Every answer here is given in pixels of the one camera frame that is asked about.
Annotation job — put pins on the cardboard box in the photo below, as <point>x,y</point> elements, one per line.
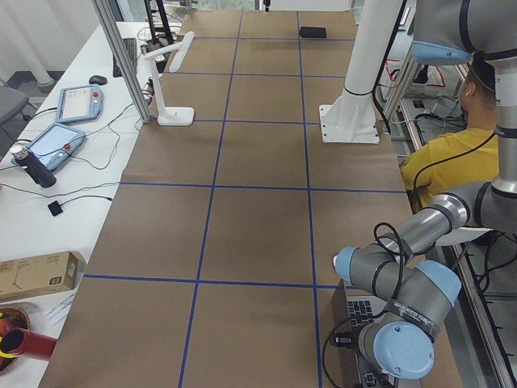
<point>39,275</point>

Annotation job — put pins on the small black square device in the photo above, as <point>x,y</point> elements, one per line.
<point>55,208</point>

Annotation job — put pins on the white camera pole with base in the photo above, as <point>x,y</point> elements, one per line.
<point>351,118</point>

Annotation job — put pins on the aluminium frame post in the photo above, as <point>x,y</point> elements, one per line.
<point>108,23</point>

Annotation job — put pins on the wicker fruit basket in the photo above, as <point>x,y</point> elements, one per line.
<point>12,317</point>

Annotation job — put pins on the black mouse pad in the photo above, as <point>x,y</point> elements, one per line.
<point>312,32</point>

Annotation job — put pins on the black water bottle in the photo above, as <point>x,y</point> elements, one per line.
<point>33,166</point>

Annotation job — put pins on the black computer mouse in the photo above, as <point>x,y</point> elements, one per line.
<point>98,80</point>

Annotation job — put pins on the near blue teach pendant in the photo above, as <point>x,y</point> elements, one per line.
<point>56,144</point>

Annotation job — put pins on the red cylinder tube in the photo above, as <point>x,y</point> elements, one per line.
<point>22,342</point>

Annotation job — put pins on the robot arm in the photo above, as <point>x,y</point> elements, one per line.
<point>417,300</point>

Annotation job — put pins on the blue teach pendant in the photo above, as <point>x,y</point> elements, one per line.
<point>80,103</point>
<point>56,144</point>

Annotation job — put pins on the white desk lamp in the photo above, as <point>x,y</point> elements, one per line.
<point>170,115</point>

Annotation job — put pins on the far blue teach pendant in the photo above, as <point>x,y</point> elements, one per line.
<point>80,103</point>

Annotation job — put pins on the person in yellow shirt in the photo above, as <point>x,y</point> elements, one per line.
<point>467,156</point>

